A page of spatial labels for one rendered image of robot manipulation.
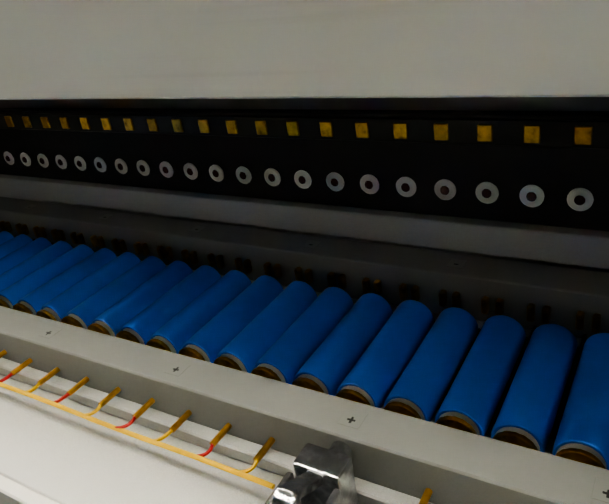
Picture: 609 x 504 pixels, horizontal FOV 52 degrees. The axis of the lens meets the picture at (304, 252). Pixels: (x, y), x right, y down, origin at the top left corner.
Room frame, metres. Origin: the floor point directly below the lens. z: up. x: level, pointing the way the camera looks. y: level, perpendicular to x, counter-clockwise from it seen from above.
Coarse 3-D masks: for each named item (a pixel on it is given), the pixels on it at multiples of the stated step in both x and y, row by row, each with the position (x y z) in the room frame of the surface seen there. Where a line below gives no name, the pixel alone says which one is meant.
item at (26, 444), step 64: (0, 192) 0.50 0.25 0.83; (64, 192) 0.46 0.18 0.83; (128, 192) 0.42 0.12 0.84; (192, 192) 0.40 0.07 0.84; (512, 256) 0.30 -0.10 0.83; (576, 256) 0.28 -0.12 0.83; (0, 448) 0.25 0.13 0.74; (64, 448) 0.25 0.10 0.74; (128, 448) 0.24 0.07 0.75; (192, 448) 0.24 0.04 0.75
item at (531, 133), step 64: (0, 128) 0.48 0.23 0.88; (64, 128) 0.44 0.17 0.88; (128, 128) 0.40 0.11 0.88; (192, 128) 0.38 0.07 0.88; (256, 128) 0.35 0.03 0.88; (320, 128) 0.33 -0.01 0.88; (384, 128) 0.31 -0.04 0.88; (448, 128) 0.30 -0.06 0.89; (512, 128) 0.28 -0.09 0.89; (576, 128) 0.27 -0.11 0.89; (256, 192) 0.37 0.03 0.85; (320, 192) 0.35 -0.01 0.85; (384, 192) 0.33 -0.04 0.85; (512, 192) 0.29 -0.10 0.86
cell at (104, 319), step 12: (180, 264) 0.35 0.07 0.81; (156, 276) 0.34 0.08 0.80; (168, 276) 0.34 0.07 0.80; (180, 276) 0.34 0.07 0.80; (144, 288) 0.33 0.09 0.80; (156, 288) 0.33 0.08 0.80; (168, 288) 0.34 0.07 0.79; (120, 300) 0.32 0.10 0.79; (132, 300) 0.32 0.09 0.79; (144, 300) 0.32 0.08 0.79; (108, 312) 0.31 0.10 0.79; (120, 312) 0.31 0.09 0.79; (132, 312) 0.31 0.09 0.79; (108, 324) 0.30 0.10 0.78; (120, 324) 0.31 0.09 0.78
